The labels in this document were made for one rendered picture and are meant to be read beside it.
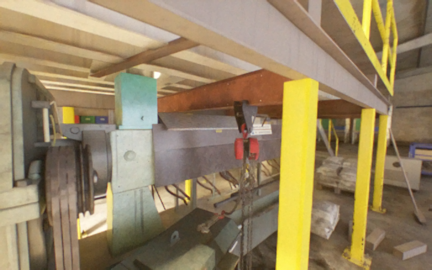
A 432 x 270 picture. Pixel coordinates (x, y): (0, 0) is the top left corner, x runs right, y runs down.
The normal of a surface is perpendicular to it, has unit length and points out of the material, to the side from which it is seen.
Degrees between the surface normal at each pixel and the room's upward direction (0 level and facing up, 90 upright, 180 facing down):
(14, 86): 73
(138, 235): 90
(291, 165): 90
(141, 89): 90
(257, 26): 90
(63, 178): 67
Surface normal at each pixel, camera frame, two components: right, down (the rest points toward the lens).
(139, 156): 0.65, 0.07
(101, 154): 0.63, -0.16
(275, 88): -0.76, 0.04
